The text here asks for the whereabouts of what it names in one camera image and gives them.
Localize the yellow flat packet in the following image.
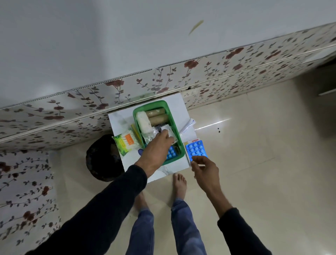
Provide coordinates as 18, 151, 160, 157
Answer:
130, 123, 143, 148

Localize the person's right hand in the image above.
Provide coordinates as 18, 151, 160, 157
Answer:
190, 156, 220, 196

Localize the brown bandage roll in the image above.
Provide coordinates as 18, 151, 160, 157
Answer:
148, 114, 169, 126
144, 107, 166, 118

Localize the white folded paper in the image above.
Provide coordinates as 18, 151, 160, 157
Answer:
181, 118, 196, 142

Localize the person's left hand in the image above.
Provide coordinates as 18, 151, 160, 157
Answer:
134, 129, 176, 178

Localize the green orange cotton swab packet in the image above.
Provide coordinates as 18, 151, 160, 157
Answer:
113, 132, 144, 157

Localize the person's leg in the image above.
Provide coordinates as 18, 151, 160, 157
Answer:
125, 208, 155, 255
171, 198, 208, 255

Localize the person's foot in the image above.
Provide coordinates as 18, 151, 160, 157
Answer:
135, 191, 148, 211
172, 173, 187, 201

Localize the person's left leg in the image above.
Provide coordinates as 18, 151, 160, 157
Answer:
125, 208, 155, 255

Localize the person's left forearm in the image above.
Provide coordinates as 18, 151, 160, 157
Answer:
25, 164, 148, 255

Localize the person's right foot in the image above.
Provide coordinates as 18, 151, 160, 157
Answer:
172, 173, 187, 201

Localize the black round stool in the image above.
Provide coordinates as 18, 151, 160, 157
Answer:
86, 134, 125, 182

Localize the green plastic basket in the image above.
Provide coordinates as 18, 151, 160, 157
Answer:
132, 100, 186, 166

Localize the blue blister pill pack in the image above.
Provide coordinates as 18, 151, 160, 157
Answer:
185, 140, 209, 161
165, 146, 177, 161

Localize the person's right forearm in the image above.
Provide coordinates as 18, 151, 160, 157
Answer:
205, 191, 272, 255

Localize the person's left foot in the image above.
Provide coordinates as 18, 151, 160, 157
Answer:
135, 191, 148, 211

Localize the person's right leg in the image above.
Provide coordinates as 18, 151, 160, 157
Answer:
171, 198, 208, 255

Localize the white gauze roll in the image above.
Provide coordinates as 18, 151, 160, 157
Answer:
136, 111, 154, 135

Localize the silver foil packet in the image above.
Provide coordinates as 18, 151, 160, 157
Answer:
142, 126, 164, 145

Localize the white medicine packet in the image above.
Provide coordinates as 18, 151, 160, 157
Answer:
160, 125, 176, 144

